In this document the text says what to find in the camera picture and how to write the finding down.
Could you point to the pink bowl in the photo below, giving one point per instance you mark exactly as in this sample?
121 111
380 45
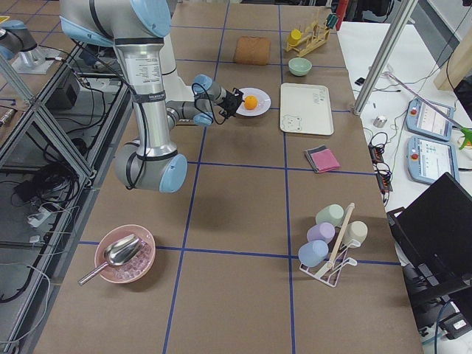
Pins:
131 262

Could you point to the black power strip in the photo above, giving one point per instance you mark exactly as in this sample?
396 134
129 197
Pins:
382 170

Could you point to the orange fruit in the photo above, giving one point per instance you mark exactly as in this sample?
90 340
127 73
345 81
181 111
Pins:
250 102

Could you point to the pink cloth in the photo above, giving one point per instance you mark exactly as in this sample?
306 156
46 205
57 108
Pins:
325 160

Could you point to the purple cup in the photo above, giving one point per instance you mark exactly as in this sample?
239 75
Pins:
323 231

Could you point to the black laptop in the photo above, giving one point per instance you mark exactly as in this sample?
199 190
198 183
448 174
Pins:
434 232

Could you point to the green bowl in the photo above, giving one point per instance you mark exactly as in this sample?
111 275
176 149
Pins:
299 67

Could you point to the wooden drying rack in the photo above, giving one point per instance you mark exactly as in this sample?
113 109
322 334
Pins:
314 35

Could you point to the metal scoop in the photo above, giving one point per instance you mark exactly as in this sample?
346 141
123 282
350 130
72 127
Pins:
117 254

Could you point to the upper teach pendant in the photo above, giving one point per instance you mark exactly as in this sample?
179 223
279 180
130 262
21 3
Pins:
424 120

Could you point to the teach pendant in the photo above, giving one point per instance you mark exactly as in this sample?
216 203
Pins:
424 120
428 159

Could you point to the beige cup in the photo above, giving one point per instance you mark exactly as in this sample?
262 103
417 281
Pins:
356 230

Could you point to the aluminium post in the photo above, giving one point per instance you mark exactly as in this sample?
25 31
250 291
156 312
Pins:
391 38

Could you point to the green cup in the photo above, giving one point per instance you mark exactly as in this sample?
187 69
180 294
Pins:
333 214

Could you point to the white cup rack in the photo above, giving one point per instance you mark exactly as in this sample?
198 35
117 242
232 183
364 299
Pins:
329 270

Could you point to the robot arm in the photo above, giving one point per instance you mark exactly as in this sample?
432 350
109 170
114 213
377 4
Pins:
136 31
211 103

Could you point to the white round plate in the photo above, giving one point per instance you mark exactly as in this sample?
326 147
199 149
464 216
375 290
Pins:
264 102

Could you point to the grey cloth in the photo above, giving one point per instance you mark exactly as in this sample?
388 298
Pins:
308 156

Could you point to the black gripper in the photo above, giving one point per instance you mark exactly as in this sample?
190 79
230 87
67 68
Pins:
229 102

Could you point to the cream bear tray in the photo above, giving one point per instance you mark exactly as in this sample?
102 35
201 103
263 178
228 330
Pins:
305 108

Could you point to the wooden cutting board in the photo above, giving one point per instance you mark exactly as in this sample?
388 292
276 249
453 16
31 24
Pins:
252 51

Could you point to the yellow mug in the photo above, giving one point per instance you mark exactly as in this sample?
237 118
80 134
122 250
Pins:
294 37

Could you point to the blue cup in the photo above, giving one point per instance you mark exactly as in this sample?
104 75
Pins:
312 253

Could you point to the lower teach pendant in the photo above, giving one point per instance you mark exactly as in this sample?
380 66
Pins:
428 159

